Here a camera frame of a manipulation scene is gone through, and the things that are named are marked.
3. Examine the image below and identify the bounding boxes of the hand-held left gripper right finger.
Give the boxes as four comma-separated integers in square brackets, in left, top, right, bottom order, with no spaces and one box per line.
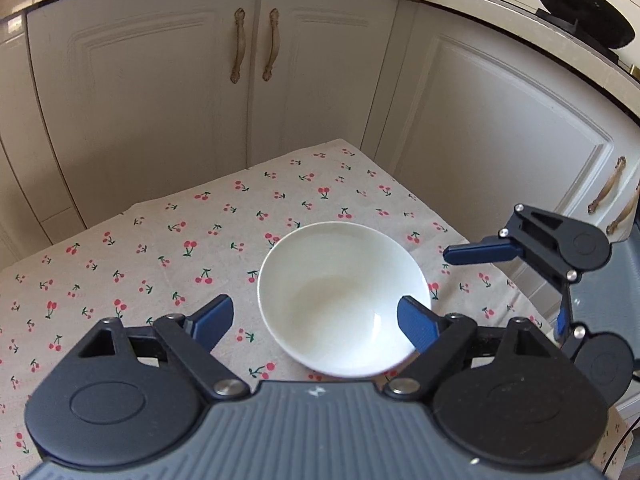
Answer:
[382,296,561,401]

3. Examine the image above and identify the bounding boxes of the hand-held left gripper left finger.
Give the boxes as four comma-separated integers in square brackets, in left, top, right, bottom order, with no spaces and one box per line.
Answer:
[75,294,251,401]

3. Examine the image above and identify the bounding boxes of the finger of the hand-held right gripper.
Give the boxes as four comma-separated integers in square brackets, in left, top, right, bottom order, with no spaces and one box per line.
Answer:
[443,203,582,282]
[555,281,587,357]

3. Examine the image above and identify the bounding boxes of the white floral bowl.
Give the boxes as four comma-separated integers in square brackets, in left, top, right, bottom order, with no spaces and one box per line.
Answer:
[257,221,432,378]

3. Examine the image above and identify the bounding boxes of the cherry print tablecloth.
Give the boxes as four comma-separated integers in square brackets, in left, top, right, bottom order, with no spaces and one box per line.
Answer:
[0,137,640,480]

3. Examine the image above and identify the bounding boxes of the white kitchen cabinets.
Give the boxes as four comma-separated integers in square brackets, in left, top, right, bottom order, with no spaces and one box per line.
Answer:
[0,0,640,126]

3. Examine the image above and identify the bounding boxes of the black wok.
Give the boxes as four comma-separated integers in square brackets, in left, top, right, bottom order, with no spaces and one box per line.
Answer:
[532,0,633,50]

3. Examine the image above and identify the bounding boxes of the brass cabinet handle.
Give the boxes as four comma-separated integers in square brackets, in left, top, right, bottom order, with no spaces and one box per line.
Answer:
[606,200,640,234]
[587,156,627,213]
[262,8,280,82]
[230,8,248,84]

